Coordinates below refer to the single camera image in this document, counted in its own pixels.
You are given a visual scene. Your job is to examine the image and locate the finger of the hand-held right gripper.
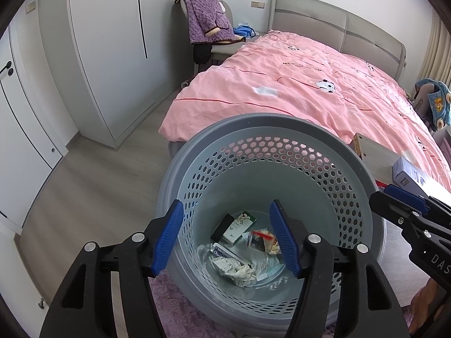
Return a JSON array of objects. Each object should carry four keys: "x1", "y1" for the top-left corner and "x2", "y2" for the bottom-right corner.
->
[
  {"x1": 383, "y1": 185, "x2": 451, "y2": 229},
  {"x1": 369, "y1": 190, "x2": 451, "y2": 243}
]

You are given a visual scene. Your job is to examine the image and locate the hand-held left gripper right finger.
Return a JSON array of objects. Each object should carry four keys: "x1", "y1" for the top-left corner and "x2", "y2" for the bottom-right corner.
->
[{"x1": 269, "y1": 199, "x2": 411, "y2": 338}]

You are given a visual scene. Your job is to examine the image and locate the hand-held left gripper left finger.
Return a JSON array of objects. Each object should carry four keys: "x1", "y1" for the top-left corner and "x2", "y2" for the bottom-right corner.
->
[{"x1": 39, "y1": 199, "x2": 185, "y2": 338}]

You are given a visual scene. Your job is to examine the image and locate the yellow printed snack packet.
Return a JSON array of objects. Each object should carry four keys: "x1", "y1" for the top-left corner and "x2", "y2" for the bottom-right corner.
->
[{"x1": 261, "y1": 232, "x2": 280, "y2": 256}]

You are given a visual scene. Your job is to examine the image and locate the light blue wet wipes packet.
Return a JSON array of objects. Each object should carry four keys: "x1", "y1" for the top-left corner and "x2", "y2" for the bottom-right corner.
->
[{"x1": 254, "y1": 252, "x2": 286, "y2": 282}]

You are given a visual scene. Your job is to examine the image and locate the white and green box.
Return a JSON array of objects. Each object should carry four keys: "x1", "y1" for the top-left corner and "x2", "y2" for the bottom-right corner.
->
[{"x1": 223, "y1": 210, "x2": 258, "y2": 246}]

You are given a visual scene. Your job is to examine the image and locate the white paper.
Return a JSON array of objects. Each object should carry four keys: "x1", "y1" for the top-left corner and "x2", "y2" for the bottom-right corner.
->
[{"x1": 215, "y1": 257, "x2": 256, "y2": 287}]

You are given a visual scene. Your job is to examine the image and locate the black and white box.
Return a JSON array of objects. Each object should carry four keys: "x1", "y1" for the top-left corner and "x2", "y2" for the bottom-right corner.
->
[{"x1": 211, "y1": 213, "x2": 235, "y2": 243}]

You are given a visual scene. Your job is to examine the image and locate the blue patterned card box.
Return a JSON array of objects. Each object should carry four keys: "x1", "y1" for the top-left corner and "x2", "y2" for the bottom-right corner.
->
[{"x1": 211, "y1": 243, "x2": 247, "y2": 264}]

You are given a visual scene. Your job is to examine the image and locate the grey perforated plastic basket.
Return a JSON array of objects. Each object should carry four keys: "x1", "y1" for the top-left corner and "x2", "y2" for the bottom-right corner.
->
[{"x1": 155, "y1": 113, "x2": 386, "y2": 319}]

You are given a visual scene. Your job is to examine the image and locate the person's right forearm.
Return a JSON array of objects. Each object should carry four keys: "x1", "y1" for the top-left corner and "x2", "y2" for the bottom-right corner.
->
[{"x1": 410, "y1": 276, "x2": 446, "y2": 337}]

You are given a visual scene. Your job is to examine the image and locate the purple cartoon toothpaste box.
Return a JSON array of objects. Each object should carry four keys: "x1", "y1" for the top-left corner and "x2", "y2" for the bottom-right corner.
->
[{"x1": 392, "y1": 157, "x2": 445, "y2": 198}]

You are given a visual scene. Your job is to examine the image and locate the brown chair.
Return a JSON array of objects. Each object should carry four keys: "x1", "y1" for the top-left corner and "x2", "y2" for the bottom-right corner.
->
[{"x1": 412, "y1": 83, "x2": 434, "y2": 117}]

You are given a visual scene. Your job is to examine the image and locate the blue plush clothing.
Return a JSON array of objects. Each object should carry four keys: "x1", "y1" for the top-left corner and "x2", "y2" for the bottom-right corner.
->
[{"x1": 416, "y1": 77, "x2": 451, "y2": 127}]

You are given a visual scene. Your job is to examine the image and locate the beige curtain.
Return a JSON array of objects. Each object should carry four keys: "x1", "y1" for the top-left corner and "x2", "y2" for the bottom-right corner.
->
[{"x1": 417, "y1": 10, "x2": 451, "y2": 85}]

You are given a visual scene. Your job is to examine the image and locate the pink printed duvet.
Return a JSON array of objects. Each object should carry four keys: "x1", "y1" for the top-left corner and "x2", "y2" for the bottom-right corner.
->
[{"x1": 158, "y1": 30, "x2": 451, "y2": 184}]

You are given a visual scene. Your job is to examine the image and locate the white wardrobe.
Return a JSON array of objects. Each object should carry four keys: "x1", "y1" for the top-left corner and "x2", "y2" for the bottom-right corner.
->
[{"x1": 67, "y1": 0, "x2": 222, "y2": 148}]

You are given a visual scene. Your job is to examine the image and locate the black cloth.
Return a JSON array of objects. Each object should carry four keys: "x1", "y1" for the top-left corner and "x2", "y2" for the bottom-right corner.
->
[{"x1": 193, "y1": 44, "x2": 213, "y2": 65}]

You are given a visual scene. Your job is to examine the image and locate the white cabinet doors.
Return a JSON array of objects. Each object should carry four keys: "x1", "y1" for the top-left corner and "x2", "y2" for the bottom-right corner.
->
[{"x1": 0, "y1": 17, "x2": 69, "y2": 219}]

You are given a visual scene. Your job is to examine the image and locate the beige chair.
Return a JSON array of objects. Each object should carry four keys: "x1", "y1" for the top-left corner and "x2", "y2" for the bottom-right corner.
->
[{"x1": 173, "y1": 0, "x2": 247, "y2": 74}]

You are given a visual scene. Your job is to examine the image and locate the grey padded bed headboard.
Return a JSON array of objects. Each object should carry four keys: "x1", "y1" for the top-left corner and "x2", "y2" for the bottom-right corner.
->
[{"x1": 269, "y1": 0, "x2": 406, "y2": 78}]

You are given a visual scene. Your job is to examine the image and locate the blue cloth item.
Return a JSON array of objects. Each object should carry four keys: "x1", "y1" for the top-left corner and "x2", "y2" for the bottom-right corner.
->
[{"x1": 233, "y1": 24, "x2": 259, "y2": 39}]

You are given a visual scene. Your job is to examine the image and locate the purple fleece blanket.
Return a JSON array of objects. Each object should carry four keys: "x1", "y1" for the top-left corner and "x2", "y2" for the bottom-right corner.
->
[{"x1": 178, "y1": 0, "x2": 237, "y2": 45}]

